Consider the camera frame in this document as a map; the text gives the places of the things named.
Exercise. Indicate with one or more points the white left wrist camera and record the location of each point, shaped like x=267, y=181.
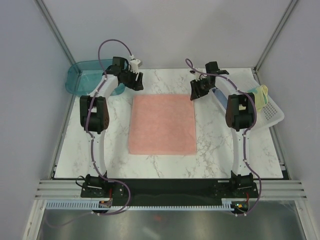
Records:
x=134, y=65

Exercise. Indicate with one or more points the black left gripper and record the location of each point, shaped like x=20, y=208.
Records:
x=136, y=86

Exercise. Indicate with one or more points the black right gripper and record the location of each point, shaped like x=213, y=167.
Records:
x=196, y=93

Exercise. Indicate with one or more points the white slotted cable duct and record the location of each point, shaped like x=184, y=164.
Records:
x=99, y=205

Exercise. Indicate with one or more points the aluminium frame rail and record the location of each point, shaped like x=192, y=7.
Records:
x=269, y=189

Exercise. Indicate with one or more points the blue towel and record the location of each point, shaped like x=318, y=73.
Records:
x=220, y=97

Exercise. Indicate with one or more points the pink towel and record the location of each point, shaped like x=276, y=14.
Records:
x=162, y=124

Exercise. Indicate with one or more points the teal transparent plastic bin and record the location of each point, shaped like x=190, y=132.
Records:
x=83, y=78

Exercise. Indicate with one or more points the white perforated plastic basket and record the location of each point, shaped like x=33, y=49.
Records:
x=269, y=116

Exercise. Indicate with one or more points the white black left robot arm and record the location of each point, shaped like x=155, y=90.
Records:
x=94, y=113

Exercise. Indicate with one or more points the yellow green towel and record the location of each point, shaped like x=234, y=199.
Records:
x=260, y=96

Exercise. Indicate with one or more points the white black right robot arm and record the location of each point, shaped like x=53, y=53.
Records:
x=240, y=116

